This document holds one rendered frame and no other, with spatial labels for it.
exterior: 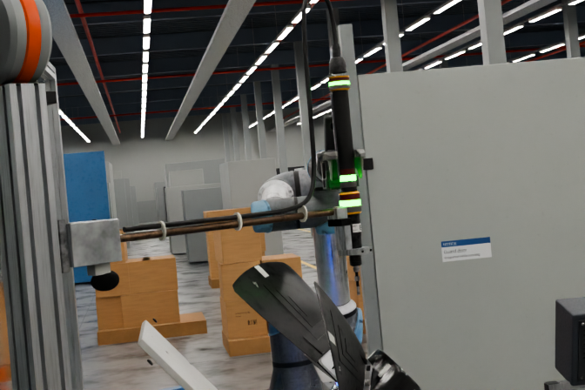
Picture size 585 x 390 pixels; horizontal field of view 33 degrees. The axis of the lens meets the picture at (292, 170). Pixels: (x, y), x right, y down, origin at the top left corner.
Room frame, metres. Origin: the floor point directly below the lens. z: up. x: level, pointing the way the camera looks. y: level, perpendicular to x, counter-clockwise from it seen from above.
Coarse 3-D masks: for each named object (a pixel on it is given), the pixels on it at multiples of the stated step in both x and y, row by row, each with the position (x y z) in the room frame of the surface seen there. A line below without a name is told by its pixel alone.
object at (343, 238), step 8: (336, 208) 2.00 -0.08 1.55; (344, 208) 2.01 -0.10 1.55; (328, 216) 2.01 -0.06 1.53; (336, 216) 2.00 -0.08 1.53; (344, 216) 2.01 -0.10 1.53; (328, 224) 2.02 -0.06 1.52; (336, 224) 2.00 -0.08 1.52; (344, 224) 2.00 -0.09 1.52; (336, 232) 2.02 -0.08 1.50; (344, 232) 2.01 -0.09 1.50; (336, 240) 2.02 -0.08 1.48; (344, 240) 2.01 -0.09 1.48; (336, 248) 2.03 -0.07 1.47; (344, 248) 2.01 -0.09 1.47; (352, 248) 2.02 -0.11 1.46; (360, 248) 2.01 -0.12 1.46; (368, 248) 2.02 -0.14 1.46
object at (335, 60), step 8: (336, 48) 2.03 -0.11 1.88; (336, 56) 2.03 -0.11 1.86; (336, 64) 2.02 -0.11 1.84; (344, 64) 2.03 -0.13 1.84; (336, 72) 2.06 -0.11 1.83; (344, 72) 2.05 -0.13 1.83; (352, 216) 2.02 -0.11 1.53; (352, 224) 2.02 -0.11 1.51; (360, 224) 2.04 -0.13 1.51; (352, 232) 2.02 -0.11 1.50; (360, 232) 2.03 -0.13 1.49; (352, 240) 2.03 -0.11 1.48; (360, 240) 2.03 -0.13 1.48; (352, 256) 2.03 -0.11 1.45; (360, 256) 2.04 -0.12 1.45; (352, 264) 2.03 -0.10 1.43; (360, 264) 2.03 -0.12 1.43
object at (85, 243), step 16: (64, 224) 1.58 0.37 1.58; (80, 224) 1.58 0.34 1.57; (96, 224) 1.60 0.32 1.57; (112, 224) 1.62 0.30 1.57; (64, 240) 1.58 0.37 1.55; (80, 240) 1.58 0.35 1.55; (96, 240) 1.60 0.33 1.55; (112, 240) 1.62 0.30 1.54; (64, 256) 1.57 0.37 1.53; (80, 256) 1.58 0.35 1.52; (96, 256) 1.60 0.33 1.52; (112, 256) 1.62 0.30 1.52; (64, 272) 1.57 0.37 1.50
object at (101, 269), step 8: (104, 264) 1.63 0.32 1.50; (88, 272) 1.64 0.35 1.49; (96, 272) 1.62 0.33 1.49; (104, 272) 1.63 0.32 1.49; (112, 272) 1.64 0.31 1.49; (96, 280) 1.63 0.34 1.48; (104, 280) 1.63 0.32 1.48; (112, 280) 1.63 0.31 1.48; (96, 288) 1.63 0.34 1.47; (104, 288) 1.63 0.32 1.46; (112, 288) 1.64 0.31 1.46
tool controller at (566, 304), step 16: (560, 304) 2.47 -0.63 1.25; (576, 304) 2.46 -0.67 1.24; (560, 320) 2.48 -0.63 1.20; (576, 320) 2.40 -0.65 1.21; (560, 336) 2.49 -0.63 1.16; (576, 336) 2.41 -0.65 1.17; (560, 352) 2.50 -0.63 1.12; (576, 352) 2.42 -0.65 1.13; (560, 368) 2.51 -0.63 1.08; (576, 368) 2.44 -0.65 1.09; (576, 384) 2.45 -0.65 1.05
